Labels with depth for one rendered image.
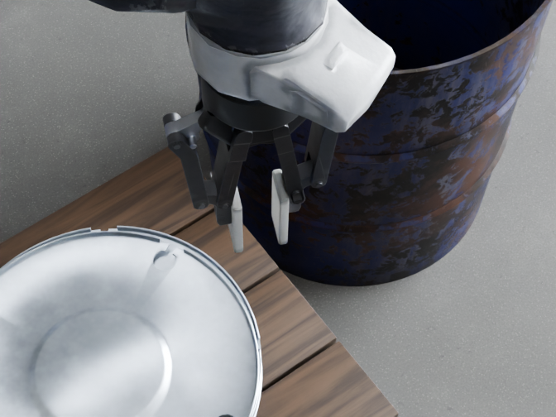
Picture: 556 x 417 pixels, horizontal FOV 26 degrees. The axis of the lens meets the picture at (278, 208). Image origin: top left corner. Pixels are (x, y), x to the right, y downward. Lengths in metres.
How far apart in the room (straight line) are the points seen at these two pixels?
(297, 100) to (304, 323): 0.46
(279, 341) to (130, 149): 0.61
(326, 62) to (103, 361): 0.47
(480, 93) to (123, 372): 0.47
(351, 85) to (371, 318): 0.85
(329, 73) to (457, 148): 0.62
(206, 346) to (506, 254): 0.62
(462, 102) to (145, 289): 0.38
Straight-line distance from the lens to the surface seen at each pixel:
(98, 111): 1.75
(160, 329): 1.13
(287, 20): 0.71
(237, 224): 0.94
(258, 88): 0.74
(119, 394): 1.10
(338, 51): 0.75
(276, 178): 0.94
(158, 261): 1.17
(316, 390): 1.14
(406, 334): 1.56
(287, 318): 1.17
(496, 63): 1.24
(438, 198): 1.43
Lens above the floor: 1.40
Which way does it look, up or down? 59 degrees down
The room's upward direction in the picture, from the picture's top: straight up
